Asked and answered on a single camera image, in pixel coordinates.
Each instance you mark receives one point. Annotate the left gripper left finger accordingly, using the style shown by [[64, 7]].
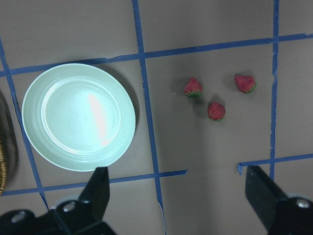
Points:
[[96, 193]]

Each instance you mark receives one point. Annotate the red strawberry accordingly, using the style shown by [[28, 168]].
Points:
[[193, 88], [216, 111], [245, 83]]

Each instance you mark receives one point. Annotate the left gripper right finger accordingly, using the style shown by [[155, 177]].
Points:
[[263, 194]]

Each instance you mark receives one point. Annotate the brown wicker basket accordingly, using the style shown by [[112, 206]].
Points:
[[3, 168]]

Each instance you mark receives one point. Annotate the light green plate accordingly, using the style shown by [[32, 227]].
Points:
[[78, 117]]

